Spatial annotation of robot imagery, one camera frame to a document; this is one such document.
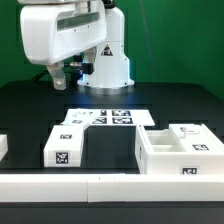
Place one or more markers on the white left fence bar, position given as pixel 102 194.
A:
pixel 3 146

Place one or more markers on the white door panel with knob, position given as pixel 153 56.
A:
pixel 192 138

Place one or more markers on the white flat panel with tag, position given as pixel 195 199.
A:
pixel 79 119

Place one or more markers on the white front fence bar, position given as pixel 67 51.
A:
pixel 110 188

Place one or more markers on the white fence bar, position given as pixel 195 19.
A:
pixel 3 146
pixel 110 188

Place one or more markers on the white block with two tags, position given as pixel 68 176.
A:
pixel 64 147

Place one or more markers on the white cabinet body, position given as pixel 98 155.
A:
pixel 157 153

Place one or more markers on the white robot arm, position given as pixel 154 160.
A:
pixel 111 67

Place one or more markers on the white tag base sheet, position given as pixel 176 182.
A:
pixel 117 117

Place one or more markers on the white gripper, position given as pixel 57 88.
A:
pixel 55 31

